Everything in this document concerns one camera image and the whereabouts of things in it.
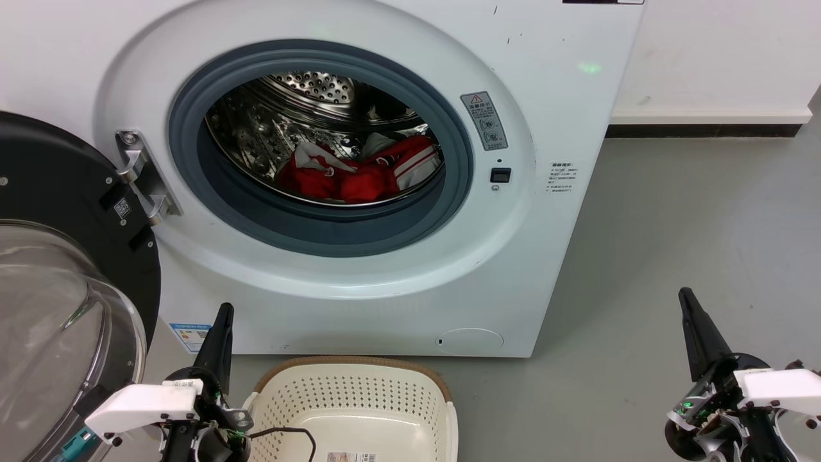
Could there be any blue energy label sticker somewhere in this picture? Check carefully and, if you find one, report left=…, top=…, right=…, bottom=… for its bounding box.
left=169, top=322, right=212, bottom=354

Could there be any white front-load washing machine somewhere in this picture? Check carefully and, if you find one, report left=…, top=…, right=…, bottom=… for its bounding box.
left=0, top=0, right=647, bottom=359

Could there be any silver door hinge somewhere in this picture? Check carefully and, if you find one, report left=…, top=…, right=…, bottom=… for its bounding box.
left=115, top=130, right=183, bottom=226

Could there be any stainless steel washing machine drum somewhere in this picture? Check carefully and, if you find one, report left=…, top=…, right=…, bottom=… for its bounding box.
left=205, top=71, right=446, bottom=208

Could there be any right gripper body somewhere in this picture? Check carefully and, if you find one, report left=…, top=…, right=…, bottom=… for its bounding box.
left=664, top=353, right=799, bottom=462

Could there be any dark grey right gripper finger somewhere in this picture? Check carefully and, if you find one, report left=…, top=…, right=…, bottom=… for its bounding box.
left=678, top=287, right=736, bottom=383

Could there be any round white filter cover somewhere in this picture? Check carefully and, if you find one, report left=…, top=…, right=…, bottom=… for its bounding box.
left=435, top=328, right=505, bottom=355

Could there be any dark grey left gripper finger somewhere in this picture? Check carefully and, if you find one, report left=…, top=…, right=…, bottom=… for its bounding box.
left=192, top=303, right=235, bottom=393

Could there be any thin black cable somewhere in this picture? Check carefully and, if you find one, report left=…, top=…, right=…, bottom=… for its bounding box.
left=246, top=427, right=318, bottom=462

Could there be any cream perforated laundry basket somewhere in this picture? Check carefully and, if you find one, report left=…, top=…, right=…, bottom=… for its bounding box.
left=241, top=356, right=459, bottom=462

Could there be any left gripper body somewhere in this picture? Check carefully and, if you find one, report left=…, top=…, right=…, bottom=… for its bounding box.
left=160, top=367, right=253, bottom=462

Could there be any grey warning sticker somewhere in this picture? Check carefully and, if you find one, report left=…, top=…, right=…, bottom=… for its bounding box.
left=460, top=91, right=509, bottom=152

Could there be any red and white clothing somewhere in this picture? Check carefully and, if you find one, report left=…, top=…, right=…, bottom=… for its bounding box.
left=277, top=133, right=443, bottom=205

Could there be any black and white baseboard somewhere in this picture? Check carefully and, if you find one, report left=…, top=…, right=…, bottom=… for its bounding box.
left=605, top=108, right=813, bottom=139

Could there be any black washer door with glass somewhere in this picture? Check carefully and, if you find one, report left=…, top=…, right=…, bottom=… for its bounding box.
left=0, top=111, right=162, bottom=462

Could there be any grey rubber door gasket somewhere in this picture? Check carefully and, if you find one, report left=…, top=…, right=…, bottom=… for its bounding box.
left=168, top=39, right=475, bottom=259

